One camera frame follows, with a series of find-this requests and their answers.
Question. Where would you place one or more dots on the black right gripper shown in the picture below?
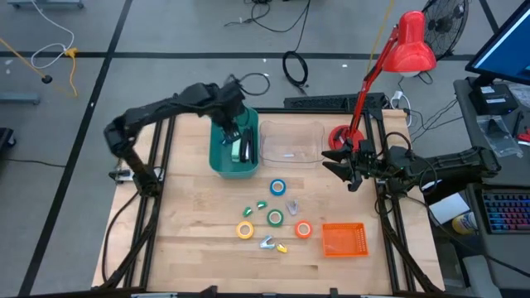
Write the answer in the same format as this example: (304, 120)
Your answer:
(366, 165)

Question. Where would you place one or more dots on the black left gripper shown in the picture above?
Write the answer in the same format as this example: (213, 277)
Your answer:
(229, 107)

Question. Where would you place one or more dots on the blue mini stapler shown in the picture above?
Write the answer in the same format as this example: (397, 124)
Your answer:
(227, 142)

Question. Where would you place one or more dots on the mint green stapler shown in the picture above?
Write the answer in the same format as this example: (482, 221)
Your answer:
(235, 153)

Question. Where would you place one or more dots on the blue tape roll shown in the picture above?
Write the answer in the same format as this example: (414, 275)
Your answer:
(271, 187)

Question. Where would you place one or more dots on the lilac staple remover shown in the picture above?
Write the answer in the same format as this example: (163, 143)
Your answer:
(293, 211)

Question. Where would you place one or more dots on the green mini stapler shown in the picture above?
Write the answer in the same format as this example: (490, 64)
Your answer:
(247, 212)
(262, 204)

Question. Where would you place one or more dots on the orange tape roll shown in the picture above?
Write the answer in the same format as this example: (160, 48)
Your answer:
(297, 229)

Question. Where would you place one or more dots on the yellow tape roll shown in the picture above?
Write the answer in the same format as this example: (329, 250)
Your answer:
(238, 230)

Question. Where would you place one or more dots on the silver staple remover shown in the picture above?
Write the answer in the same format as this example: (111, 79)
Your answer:
(263, 245)

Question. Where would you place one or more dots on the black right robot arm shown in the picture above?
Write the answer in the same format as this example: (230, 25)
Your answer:
(455, 163)

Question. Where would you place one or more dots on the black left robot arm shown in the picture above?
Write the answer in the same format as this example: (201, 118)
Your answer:
(165, 105)

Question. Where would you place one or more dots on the green tape roll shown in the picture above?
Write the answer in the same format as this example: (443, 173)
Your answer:
(268, 218)

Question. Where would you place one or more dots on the teal plastic bin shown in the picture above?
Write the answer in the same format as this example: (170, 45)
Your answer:
(225, 165)

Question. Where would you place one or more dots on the clear plastic tray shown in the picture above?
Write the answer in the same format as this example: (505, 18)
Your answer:
(290, 140)

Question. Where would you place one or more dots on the black power strip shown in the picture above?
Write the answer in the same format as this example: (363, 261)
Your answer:
(323, 101)

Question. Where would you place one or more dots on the orange mesh basket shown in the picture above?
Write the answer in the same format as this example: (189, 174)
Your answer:
(343, 240)

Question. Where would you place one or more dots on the white power adapter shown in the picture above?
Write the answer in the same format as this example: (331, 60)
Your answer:
(397, 96)

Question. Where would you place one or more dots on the white paper sheet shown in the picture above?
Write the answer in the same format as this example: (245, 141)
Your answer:
(449, 209)

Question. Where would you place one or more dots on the grey side desk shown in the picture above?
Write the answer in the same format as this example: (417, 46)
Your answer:
(465, 132)

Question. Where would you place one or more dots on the red desk lamp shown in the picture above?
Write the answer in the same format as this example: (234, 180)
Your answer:
(410, 45)

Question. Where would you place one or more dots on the yellow wipes container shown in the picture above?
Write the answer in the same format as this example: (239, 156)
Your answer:
(463, 224)

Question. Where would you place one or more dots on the clear plastic bag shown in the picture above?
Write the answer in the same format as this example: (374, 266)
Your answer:
(497, 136)

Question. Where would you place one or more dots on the black mini computer box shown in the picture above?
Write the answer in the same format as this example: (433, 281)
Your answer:
(492, 99)

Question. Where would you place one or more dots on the black floor fan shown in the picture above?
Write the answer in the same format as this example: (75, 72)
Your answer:
(445, 25)

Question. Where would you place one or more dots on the backlit black keyboard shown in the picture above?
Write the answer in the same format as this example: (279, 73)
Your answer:
(507, 213)

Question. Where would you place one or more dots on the black computer monitor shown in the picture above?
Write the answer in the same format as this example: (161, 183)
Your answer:
(509, 49)

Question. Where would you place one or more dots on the grey metal floor base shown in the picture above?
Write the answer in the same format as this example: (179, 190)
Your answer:
(45, 3)
(18, 98)

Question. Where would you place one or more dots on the black caster base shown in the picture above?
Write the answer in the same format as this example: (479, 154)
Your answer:
(6, 138)

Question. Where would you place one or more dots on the black aluminium table frame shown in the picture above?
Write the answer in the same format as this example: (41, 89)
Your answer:
(273, 110)

